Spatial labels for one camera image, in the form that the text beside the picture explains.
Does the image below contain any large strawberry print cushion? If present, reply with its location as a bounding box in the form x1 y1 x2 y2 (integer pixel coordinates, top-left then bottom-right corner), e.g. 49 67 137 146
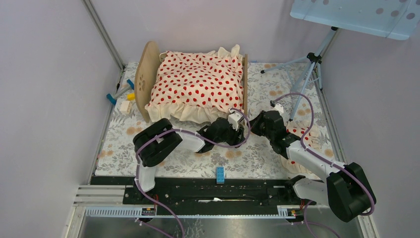
144 44 246 125

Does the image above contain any wooden pet bed frame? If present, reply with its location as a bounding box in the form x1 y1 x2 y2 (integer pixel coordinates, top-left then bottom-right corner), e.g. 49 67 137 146
134 40 249 123

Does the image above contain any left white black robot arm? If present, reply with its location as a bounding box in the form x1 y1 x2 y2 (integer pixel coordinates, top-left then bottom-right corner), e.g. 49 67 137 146
133 113 248 204

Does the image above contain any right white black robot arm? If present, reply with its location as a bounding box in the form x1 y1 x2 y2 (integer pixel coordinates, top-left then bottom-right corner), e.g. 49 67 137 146
250 110 376 222

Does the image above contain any blue toy brick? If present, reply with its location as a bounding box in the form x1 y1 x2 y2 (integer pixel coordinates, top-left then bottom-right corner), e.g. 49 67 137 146
215 167 225 184

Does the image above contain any floral table mat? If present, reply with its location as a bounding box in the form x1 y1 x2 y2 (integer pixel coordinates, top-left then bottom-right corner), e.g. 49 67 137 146
95 62 334 179

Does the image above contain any small strawberry print pillow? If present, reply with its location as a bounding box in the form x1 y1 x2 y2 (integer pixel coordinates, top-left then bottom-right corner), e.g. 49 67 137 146
280 120 322 175

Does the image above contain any grey tripod stand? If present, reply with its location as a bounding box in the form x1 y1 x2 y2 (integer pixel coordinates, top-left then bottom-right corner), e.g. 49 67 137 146
261 27 339 120

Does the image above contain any yellow toy block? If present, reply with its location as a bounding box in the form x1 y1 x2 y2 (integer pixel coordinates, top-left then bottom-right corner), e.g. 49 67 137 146
127 93 135 101

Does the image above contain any beige wooden toy block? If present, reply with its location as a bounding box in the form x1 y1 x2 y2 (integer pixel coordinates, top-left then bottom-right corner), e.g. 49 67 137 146
119 100 132 115

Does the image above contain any light blue perforated tray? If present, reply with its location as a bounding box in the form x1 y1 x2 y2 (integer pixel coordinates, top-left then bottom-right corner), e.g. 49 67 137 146
290 0 420 41

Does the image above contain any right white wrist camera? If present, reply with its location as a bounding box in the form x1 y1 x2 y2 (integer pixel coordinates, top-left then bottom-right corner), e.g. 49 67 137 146
270 101 284 115

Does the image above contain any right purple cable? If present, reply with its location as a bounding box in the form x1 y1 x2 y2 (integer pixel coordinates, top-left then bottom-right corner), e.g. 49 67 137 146
270 92 376 238

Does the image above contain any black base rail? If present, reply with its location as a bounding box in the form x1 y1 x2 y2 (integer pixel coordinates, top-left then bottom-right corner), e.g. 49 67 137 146
91 176 307 217

